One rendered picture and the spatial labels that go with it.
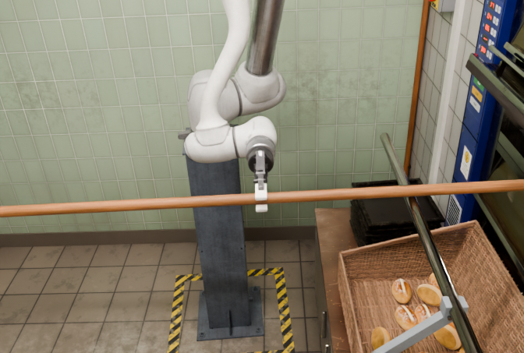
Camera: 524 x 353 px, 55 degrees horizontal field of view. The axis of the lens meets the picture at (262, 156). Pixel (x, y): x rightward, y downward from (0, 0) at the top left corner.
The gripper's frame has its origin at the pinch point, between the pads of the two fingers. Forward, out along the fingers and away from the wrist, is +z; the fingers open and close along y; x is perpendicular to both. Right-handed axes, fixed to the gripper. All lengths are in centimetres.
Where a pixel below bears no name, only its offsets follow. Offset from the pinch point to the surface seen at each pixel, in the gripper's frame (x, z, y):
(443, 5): -72, -88, -25
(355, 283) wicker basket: -33, -27, 60
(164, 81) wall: 47, -125, 17
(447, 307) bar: -37, 38, 1
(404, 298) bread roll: -47, -16, 56
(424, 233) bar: -38.7, 15.5, 1.1
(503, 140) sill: -76, -29, 2
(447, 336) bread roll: -57, 2, 55
